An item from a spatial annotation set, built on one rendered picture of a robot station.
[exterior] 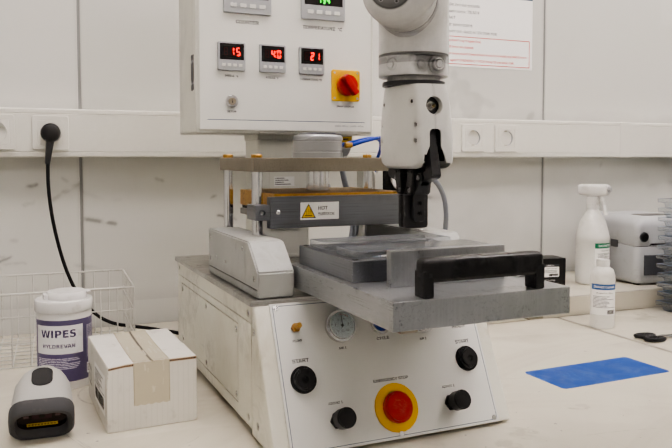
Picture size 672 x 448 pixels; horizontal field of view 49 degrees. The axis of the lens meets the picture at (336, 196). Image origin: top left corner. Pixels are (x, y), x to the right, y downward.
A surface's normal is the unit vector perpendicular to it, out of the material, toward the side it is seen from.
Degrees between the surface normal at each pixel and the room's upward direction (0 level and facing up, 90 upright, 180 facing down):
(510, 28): 90
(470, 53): 90
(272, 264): 41
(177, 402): 91
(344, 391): 65
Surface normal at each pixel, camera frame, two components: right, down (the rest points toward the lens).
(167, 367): 0.44, 0.01
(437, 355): 0.37, -0.38
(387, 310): -0.91, 0.02
